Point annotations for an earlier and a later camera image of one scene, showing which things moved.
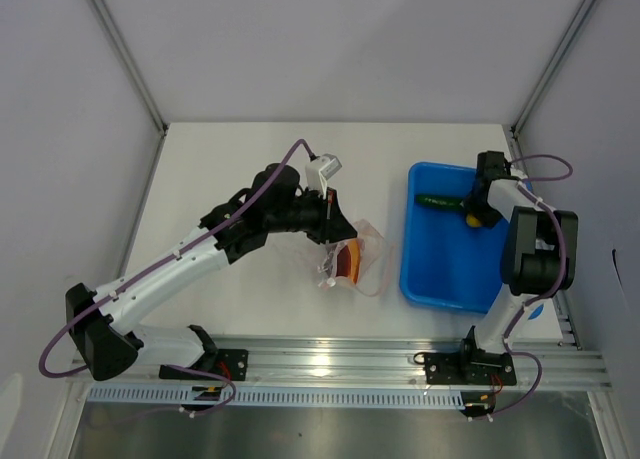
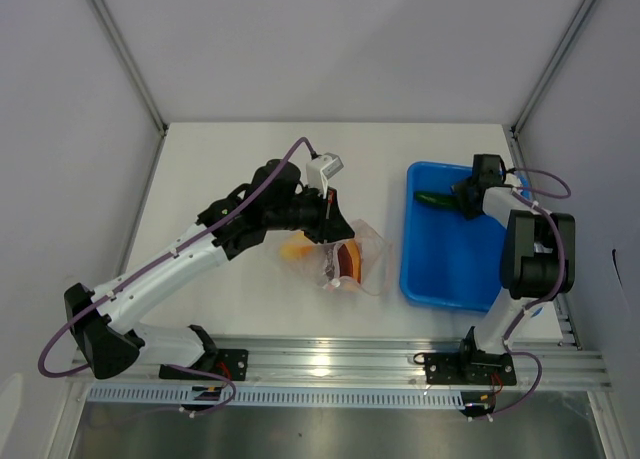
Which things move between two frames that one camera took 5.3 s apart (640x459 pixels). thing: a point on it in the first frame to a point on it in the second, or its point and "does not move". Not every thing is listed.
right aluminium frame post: (568, 35) does not move
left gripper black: (332, 225) does not move
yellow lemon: (473, 222) to (298, 247)
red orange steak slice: (348, 260) does not move
